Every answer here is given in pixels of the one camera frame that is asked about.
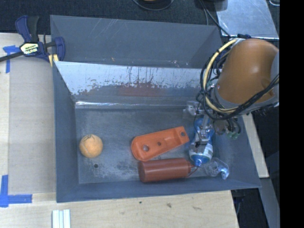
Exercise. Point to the clear glass thing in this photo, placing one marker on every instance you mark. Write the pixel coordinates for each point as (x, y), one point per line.
(217, 168)

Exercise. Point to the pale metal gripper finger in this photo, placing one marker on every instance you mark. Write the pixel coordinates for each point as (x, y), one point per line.
(204, 136)
(195, 147)

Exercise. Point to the red-brown cylinder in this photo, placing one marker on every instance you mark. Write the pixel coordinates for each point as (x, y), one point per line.
(164, 169)

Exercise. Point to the orange flat plastic block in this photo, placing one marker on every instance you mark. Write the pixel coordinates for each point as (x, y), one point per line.
(156, 144)

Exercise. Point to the pale wood board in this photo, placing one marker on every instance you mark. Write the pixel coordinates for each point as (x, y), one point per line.
(31, 117)

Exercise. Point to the orange ball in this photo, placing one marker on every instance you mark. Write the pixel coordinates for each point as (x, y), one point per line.
(91, 145)

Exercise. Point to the clear blue plastic bottle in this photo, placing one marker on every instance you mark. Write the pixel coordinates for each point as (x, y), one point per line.
(202, 158)

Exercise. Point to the grey metal bin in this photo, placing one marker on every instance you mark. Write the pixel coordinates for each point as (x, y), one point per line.
(123, 41)

